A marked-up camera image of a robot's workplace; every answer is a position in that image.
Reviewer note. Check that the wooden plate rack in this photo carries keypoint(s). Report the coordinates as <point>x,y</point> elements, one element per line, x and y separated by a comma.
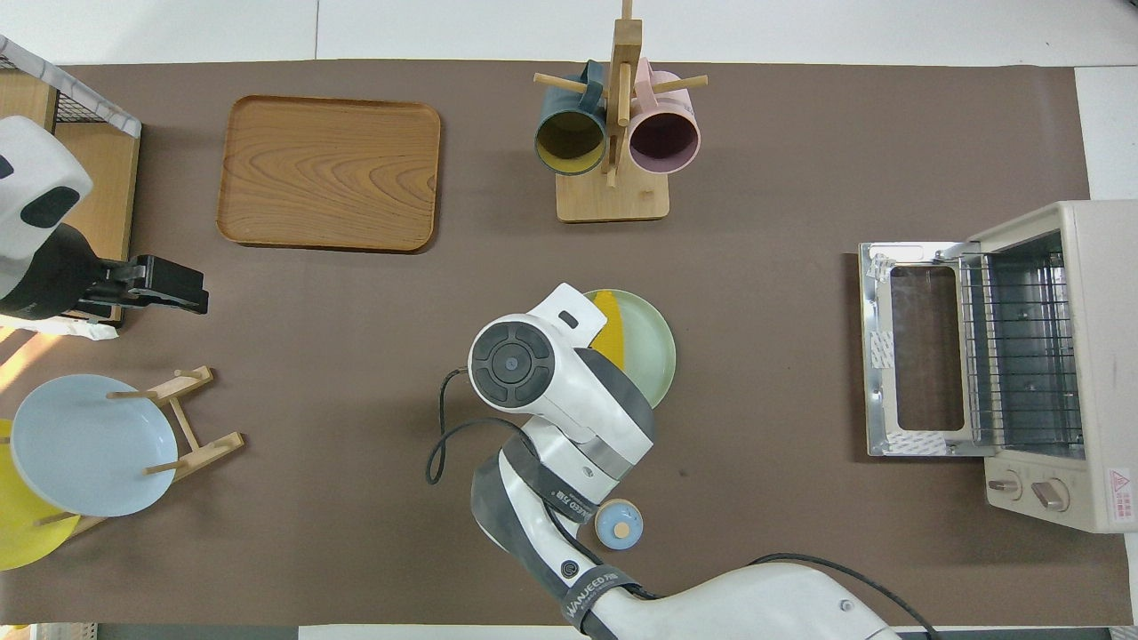
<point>200,444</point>

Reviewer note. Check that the light blue plate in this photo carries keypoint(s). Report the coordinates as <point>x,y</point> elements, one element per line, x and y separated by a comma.
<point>89,444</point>

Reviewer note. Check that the small blue lid with knob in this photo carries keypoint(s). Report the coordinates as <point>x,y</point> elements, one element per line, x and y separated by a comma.
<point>618,524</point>

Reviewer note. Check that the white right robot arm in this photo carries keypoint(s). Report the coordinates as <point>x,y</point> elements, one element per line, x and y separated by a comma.
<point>569,391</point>

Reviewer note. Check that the yellow plate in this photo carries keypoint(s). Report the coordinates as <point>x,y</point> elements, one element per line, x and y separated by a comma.
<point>22,538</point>

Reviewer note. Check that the mint green plate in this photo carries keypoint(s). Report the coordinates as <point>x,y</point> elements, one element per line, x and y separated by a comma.
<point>647,351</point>

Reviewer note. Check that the pink mug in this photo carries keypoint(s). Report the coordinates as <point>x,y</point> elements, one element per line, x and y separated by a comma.
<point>664,142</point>

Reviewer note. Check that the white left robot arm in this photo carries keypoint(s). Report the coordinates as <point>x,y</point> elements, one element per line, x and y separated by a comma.
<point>27,178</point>

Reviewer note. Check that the wooden mug rack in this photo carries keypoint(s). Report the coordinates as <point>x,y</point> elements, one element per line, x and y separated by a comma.
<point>613,200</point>

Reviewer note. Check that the wooden serving tray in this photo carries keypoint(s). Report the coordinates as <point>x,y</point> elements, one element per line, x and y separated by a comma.
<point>329,173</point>

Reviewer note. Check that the dark blue mug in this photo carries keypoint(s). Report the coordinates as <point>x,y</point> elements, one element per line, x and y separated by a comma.
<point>569,142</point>

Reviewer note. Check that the cream toaster oven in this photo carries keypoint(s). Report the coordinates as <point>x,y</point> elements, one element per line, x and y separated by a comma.
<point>1102,356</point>

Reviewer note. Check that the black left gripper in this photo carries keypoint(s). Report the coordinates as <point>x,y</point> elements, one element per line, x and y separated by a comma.
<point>44,276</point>

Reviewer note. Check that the brown table mat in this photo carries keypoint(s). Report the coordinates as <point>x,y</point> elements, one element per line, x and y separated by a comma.
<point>356,400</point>

